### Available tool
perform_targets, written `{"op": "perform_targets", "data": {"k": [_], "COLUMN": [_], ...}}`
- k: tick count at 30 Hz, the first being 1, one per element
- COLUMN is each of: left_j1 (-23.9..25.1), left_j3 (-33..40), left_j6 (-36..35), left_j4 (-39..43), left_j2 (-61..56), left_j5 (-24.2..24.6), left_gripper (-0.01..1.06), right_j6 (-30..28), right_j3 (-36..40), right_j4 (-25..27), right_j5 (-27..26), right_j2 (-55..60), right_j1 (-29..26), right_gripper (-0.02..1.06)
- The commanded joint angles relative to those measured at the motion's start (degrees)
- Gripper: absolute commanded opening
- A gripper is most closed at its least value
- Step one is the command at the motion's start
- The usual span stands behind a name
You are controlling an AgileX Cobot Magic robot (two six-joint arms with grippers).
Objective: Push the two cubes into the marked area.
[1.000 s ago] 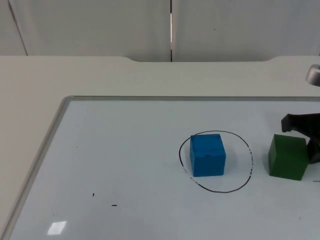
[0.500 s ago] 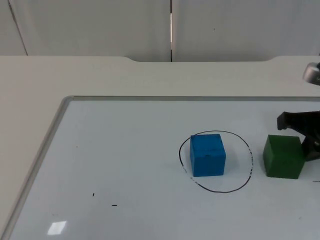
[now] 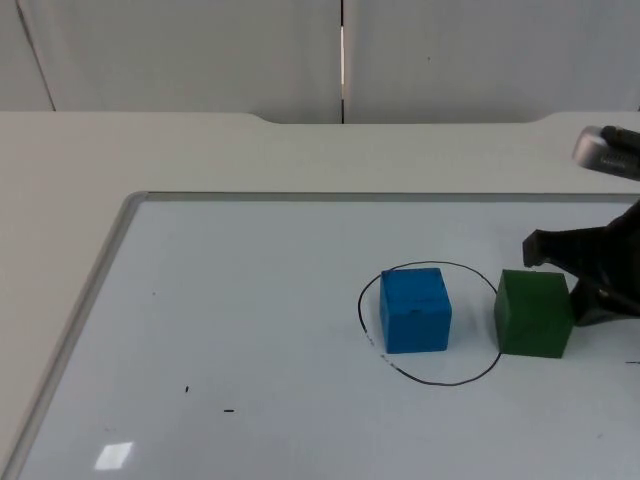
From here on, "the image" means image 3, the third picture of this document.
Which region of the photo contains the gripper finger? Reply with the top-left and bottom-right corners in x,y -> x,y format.
521,224 -> 614,291
568,279 -> 640,328

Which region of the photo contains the green cube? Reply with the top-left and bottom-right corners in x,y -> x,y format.
493,268 -> 575,360

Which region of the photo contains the blue cube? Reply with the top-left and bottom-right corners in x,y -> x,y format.
379,267 -> 453,355

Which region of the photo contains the grey-framed whiteboard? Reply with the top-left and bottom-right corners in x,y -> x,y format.
0,190 -> 640,480

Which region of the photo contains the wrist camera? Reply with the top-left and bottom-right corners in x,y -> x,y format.
571,124 -> 640,180

